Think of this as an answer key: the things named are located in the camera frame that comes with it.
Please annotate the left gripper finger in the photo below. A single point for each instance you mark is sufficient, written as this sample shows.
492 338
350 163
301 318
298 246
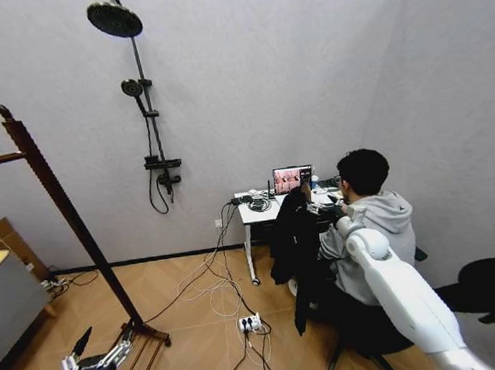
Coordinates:
120 351
81 346

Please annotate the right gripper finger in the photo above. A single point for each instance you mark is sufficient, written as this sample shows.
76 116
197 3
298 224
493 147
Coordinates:
314 208
333 198

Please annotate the black garment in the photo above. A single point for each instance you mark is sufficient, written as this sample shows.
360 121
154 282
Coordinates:
295 241

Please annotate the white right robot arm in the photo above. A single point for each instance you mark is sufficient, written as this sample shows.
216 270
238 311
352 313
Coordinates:
403 284

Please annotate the small bottle on desk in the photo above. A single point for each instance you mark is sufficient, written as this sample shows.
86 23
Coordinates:
314 181

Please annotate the laptop with lit screen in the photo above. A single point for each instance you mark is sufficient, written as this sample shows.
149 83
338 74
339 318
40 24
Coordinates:
290 179

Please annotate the person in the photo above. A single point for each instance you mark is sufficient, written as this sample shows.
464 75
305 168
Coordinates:
374 218

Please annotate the black router with antenna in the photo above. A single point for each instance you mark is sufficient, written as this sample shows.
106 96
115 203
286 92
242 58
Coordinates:
270 189

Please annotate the black devices on desk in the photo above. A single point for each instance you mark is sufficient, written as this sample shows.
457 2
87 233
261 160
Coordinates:
255 203

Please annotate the white desk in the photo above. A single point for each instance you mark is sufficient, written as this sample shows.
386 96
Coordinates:
246 219

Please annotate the grey cabinet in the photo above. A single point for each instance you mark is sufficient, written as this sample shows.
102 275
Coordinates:
8 306

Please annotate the brown cardboard box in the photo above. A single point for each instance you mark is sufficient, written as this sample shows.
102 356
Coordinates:
7 238

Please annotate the white power strip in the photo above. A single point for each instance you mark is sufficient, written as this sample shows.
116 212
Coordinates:
250 323

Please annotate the black office chair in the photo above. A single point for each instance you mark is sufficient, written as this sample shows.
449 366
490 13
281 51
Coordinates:
364 356

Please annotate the dark wooden clothes rack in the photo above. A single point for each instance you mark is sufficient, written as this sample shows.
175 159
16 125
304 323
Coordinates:
60 199

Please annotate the black shower mixer valve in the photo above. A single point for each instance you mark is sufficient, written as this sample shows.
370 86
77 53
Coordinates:
162 164

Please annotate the black hand shower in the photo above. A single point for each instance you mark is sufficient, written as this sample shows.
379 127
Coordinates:
133 89

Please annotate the round black overhead shower head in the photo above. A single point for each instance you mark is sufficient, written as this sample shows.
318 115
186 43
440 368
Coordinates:
113 19

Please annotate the white wall socket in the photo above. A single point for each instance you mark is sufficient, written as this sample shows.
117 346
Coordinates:
219 224

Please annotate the black shower rail pipe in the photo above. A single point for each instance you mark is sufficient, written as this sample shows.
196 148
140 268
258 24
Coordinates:
151 128

